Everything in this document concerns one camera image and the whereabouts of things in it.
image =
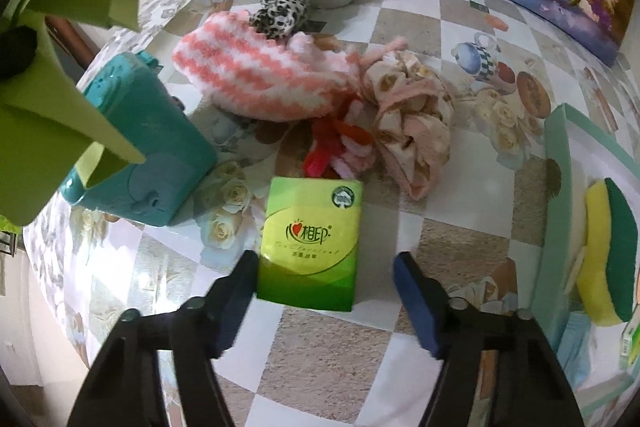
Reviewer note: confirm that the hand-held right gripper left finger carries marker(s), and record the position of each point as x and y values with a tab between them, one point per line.
235	302

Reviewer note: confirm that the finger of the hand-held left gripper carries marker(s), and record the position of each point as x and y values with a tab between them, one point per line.
15	54

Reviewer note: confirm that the leopard print scrunchie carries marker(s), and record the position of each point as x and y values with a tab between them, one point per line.
282	2

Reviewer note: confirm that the pink floral scrunchie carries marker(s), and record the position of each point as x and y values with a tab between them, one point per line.
410	122

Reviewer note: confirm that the light green tray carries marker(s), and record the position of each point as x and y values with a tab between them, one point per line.
555	207

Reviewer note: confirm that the yellow-green cloth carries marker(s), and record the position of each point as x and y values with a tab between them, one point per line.
40	142

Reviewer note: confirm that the green tissue packet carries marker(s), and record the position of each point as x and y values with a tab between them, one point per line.
310	242
631	347

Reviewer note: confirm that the brown wooden door frame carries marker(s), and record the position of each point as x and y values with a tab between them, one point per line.
75	42

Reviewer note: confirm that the teal plastic box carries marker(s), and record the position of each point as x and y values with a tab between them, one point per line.
150	147

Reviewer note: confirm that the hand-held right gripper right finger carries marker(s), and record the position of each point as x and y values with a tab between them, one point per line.
417	302

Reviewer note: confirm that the red pink fuzzy scrunchie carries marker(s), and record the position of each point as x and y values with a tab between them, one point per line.
330	152

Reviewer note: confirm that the blue face mask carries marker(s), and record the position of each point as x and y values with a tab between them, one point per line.
572	342

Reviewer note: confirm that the pink white striped fuzzy sock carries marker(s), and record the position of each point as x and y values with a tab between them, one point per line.
250	67

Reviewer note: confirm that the yellow green sponge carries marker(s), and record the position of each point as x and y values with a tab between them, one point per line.
600	257

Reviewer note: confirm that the checked printed tablecloth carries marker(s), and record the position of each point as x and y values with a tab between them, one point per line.
325	357

